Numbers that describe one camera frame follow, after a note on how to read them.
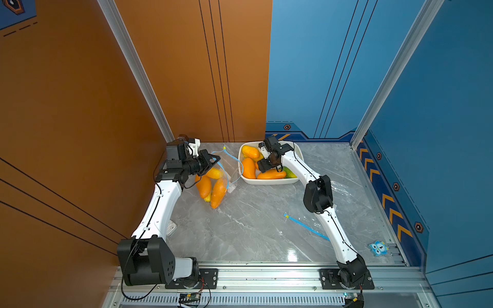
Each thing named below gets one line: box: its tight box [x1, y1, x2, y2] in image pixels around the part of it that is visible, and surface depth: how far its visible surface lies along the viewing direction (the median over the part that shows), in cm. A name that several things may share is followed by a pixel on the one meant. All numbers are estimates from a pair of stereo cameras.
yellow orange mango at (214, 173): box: [206, 167, 225, 180], surface depth 91 cm
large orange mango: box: [195, 174, 212, 199], surface depth 92 cm
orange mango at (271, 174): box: [257, 168, 287, 180], surface depth 98 cm
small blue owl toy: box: [369, 240, 390, 257], surface depth 81 cm
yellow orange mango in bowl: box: [241, 145, 264, 162], surface depth 107 cm
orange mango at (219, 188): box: [210, 178, 228, 210], surface depth 91 cm
